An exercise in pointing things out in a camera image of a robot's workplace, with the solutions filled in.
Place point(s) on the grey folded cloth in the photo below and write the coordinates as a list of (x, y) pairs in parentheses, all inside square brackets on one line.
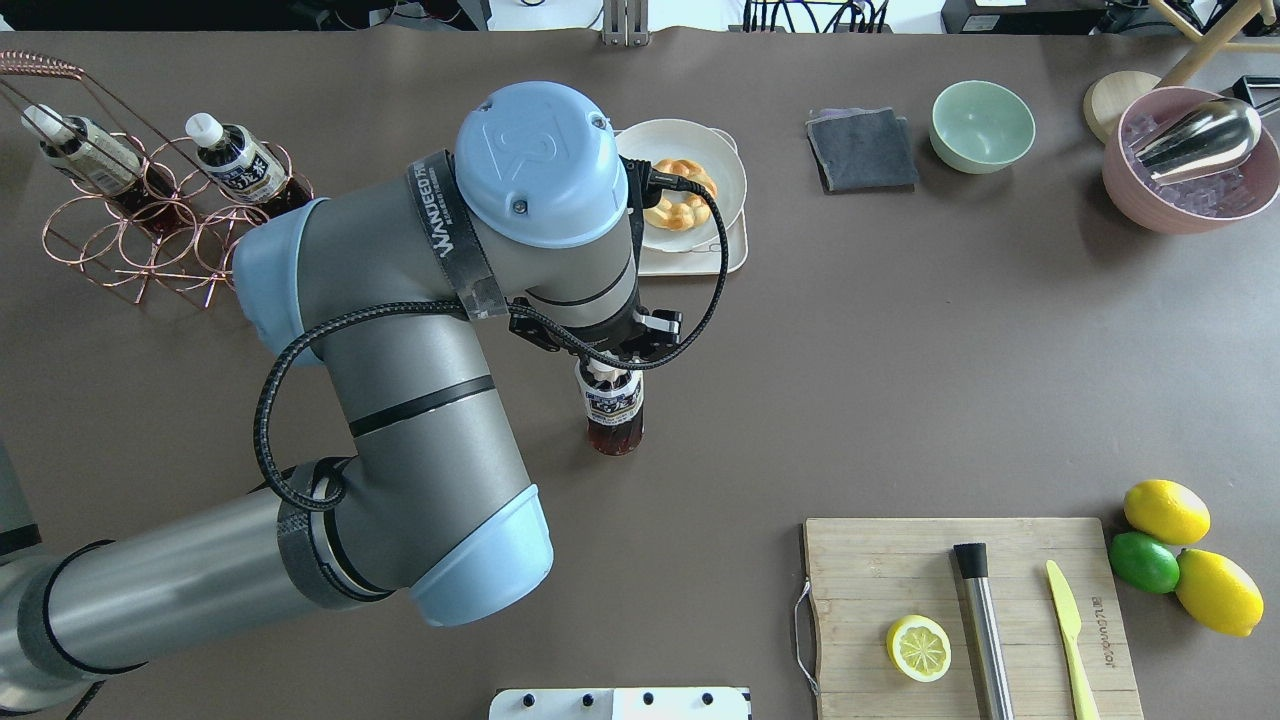
[(858, 149)]

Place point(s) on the copper wire bottle rack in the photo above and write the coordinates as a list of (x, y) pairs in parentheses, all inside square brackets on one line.
[(91, 237)]

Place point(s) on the yellow plastic knife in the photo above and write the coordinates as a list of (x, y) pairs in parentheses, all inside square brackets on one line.
[(1070, 626)]

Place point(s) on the mint green bowl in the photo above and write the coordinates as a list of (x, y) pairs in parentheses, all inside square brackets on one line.
[(979, 127)]

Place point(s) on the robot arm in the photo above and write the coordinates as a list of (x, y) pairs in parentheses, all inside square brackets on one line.
[(387, 457)]

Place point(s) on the tea bottle dark red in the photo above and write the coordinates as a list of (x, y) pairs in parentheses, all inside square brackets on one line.
[(614, 400)]

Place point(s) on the ring pastry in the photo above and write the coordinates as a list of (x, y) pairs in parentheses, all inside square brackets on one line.
[(682, 211)]

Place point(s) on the metal muddler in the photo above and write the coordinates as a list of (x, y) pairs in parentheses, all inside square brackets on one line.
[(994, 687)]

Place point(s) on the half lemon slice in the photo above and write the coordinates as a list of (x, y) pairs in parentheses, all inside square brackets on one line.
[(919, 648)]

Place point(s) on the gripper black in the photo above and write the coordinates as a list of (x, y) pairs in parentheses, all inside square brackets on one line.
[(657, 330)]

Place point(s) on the wooden cup tree stand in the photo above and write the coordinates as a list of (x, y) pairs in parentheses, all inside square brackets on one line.
[(1110, 96)]

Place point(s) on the tea bottle in rack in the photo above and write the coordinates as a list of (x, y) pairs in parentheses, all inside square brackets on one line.
[(243, 168)]

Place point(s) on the metal ice scoop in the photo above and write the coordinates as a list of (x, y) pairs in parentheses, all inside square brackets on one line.
[(1214, 136)]

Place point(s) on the white plate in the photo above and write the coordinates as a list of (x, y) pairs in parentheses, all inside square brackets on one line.
[(687, 149)]

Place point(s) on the yellow lemon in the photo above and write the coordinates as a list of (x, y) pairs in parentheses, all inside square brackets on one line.
[(1218, 593), (1167, 511)]

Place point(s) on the wooden cutting board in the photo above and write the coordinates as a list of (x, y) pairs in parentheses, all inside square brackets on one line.
[(865, 573)]

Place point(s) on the green lime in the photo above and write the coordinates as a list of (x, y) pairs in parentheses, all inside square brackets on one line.
[(1143, 562)]

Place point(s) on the pink bowl with ice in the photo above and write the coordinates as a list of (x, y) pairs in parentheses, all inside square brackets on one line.
[(1191, 206)]

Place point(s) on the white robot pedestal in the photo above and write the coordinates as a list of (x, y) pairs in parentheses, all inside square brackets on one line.
[(649, 702)]

